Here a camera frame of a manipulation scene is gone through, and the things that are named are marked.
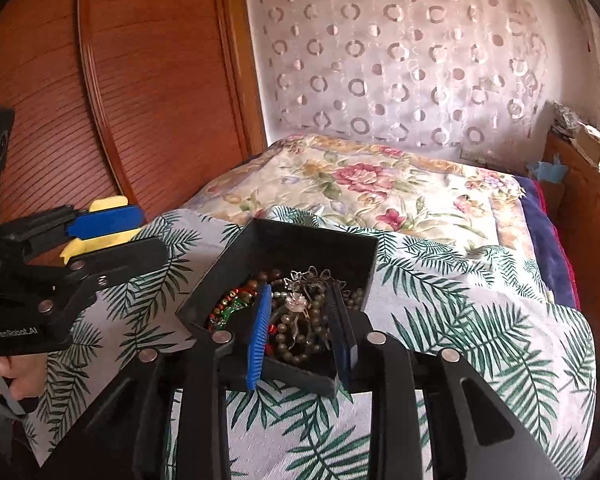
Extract blue tissue paper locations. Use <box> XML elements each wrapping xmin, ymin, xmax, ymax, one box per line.
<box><xmin>527</xmin><ymin>152</ymin><xmax>569</xmax><ymax>184</ymax></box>

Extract crumpled grey bag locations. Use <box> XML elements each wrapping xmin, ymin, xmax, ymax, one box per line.
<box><xmin>550</xmin><ymin>101</ymin><xmax>589</xmax><ymax>139</ymax></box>

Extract yellow plush toy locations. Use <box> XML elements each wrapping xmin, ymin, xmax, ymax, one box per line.
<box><xmin>60</xmin><ymin>195</ymin><xmax>144</xmax><ymax>266</ymax></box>

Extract floral quilt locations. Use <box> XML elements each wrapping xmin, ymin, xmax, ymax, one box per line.
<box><xmin>182</xmin><ymin>132</ymin><xmax>539</xmax><ymax>267</ymax></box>

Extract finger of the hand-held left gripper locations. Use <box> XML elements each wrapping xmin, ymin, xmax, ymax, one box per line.
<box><xmin>2</xmin><ymin>205</ymin><xmax>145</xmax><ymax>256</ymax></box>
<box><xmin>36</xmin><ymin>236</ymin><xmax>169</xmax><ymax>342</ymax></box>

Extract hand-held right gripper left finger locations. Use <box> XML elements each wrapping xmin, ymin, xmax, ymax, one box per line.
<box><xmin>55</xmin><ymin>282</ymin><xmax>274</xmax><ymax>480</ymax></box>

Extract wooden cabinet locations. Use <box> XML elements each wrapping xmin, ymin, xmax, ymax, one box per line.
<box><xmin>542</xmin><ymin>130</ymin><xmax>600</xmax><ymax>322</ymax></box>

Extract leaf print cloth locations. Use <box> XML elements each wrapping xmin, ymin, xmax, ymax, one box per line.
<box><xmin>22</xmin><ymin>207</ymin><xmax>599</xmax><ymax>480</ymax></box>

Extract wooden headboard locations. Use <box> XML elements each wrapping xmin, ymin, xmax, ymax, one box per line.
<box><xmin>0</xmin><ymin>0</ymin><xmax>269</xmax><ymax>272</ymax></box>

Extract person's left hand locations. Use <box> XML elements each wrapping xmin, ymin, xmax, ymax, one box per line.
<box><xmin>0</xmin><ymin>352</ymin><xmax>49</xmax><ymax>411</ymax></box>

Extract sheer circle pattern curtain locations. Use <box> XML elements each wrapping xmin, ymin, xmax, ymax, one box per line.
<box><xmin>245</xmin><ymin>0</ymin><xmax>572</xmax><ymax>162</ymax></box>

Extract dark wooden bead bracelet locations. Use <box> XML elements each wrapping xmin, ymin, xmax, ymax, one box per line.
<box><xmin>242</xmin><ymin>270</ymin><xmax>331</xmax><ymax>364</ymax></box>

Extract beige window curtain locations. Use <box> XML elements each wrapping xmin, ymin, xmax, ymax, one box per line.
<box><xmin>565</xmin><ymin>0</ymin><xmax>600</xmax><ymax>131</ymax></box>

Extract black jewelry box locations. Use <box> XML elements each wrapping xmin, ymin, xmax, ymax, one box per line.
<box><xmin>175</xmin><ymin>217</ymin><xmax>381</xmax><ymax>399</ymax></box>

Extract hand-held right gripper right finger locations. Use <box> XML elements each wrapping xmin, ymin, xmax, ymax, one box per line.
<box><xmin>327</xmin><ymin>282</ymin><xmax>566</xmax><ymax>480</ymax></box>

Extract silver hair comb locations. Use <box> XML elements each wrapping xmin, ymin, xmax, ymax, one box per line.
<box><xmin>285</xmin><ymin>267</ymin><xmax>334</xmax><ymax>319</ymax></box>

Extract green red beaded bracelet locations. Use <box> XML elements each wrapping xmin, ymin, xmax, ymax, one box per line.
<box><xmin>206</xmin><ymin>284</ymin><xmax>257</xmax><ymax>332</ymax></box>

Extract cardboard box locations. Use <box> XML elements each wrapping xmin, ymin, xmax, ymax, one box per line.
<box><xmin>577</xmin><ymin>121</ymin><xmax>600</xmax><ymax>177</ymax></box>

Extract purple blanket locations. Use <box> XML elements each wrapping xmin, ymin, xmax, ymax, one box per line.
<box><xmin>517</xmin><ymin>172</ymin><xmax>582</xmax><ymax>312</ymax></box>

